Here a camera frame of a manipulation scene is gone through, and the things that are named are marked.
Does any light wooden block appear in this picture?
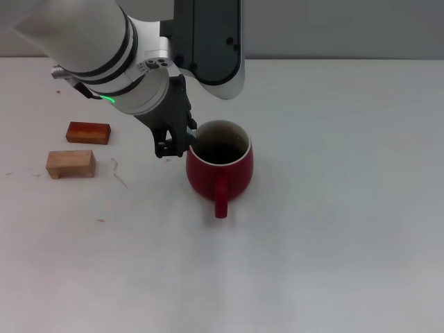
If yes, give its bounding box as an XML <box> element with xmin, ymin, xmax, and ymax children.
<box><xmin>46</xmin><ymin>149</ymin><xmax>97</xmax><ymax>180</ymax></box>

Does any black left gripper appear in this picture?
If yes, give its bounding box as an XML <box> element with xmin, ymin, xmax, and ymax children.
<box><xmin>133</xmin><ymin>74</ymin><xmax>198</xmax><ymax>159</ymax></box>

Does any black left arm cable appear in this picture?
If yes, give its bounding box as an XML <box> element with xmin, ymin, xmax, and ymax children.
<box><xmin>51</xmin><ymin>65</ymin><xmax>105</xmax><ymax>102</ymax></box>

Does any red ceramic cup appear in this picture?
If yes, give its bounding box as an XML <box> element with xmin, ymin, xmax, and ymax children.
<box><xmin>186</xmin><ymin>119</ymin><xmax>255</xmax><ymax>219</ymax></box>

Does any reddish brown wooden block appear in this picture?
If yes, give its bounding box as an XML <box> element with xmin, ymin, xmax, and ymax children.
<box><xmin>65</xmin><ymin>121</ymin><xmax>112</xmax><ymax>145</ymax></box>

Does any dark coffee liquid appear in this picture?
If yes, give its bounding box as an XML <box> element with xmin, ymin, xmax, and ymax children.
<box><xmin>194</xmin><ymin>140</ymin><xmax>247</xmax><ymax>164</ymax></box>

